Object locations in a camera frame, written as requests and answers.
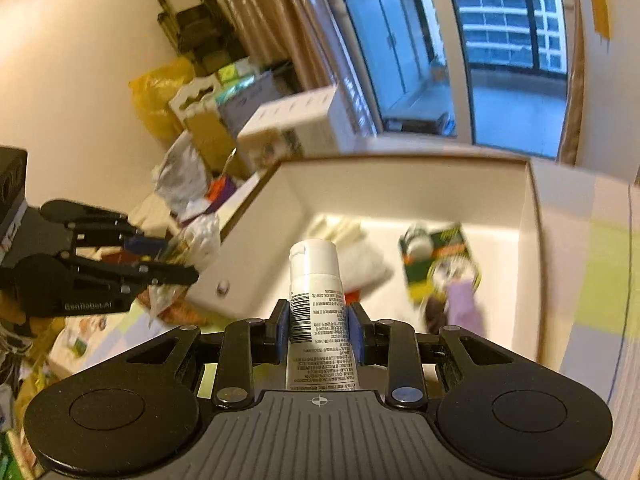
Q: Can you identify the beige curtain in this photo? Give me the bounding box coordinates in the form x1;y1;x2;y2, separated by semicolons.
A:
555;0;588;166
205;0;378;141

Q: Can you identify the black folding cart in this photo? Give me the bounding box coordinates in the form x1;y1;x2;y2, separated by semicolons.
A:
154;0;251;73

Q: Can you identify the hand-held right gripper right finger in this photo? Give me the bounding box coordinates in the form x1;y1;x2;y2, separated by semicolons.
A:
346;301;523;410

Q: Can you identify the white hair claw clip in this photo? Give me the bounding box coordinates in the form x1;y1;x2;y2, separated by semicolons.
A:
310;215;366;251

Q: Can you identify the yellow plastic bag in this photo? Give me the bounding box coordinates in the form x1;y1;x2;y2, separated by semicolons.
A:
129;57;196;141

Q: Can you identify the checked tablecloth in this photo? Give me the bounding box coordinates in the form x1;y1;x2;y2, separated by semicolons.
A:
45;170;640;480

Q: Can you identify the white squeeze tube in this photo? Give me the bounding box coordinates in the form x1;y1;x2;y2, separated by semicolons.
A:
286;240;361;392

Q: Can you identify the white product box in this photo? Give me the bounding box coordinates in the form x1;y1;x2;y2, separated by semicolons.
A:
236;85;361;173

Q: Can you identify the brown hair scrunchie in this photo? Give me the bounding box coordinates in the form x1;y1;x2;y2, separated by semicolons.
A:
420;295;453;333

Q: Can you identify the gold cardboard box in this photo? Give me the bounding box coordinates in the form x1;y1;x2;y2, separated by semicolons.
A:
182;102;251;181

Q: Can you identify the cotton swab pack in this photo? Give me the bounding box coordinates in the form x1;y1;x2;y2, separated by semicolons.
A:
142;230;221;321

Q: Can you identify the glass balcony door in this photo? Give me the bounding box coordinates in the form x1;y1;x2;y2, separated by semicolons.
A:
327;0;573;161

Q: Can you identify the brown cardboard box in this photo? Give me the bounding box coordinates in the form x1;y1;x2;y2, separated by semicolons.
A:
185;155;548;366

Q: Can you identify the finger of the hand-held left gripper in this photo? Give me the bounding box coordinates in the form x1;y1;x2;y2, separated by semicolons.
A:
40;199;169;257
62;254;201;297

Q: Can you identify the bag of white floss picks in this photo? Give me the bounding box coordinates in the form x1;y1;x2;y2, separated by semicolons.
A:
337;242;393;293

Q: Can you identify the grey blue box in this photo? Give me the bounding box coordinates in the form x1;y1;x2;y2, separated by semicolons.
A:
217;70;296;136

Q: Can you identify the small white jar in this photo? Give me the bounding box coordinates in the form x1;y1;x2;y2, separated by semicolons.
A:
404;225;433;261

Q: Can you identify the green tissue pack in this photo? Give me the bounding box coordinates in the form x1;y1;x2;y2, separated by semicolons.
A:
215;57;263;86

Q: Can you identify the purple tray box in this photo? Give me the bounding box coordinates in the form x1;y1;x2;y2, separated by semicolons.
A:
207;175;241;211

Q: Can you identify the dark green card package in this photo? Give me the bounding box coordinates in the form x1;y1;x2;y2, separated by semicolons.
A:
399;224;483;306

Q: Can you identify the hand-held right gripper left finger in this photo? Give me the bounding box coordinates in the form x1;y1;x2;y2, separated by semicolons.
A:
122;299;291;409

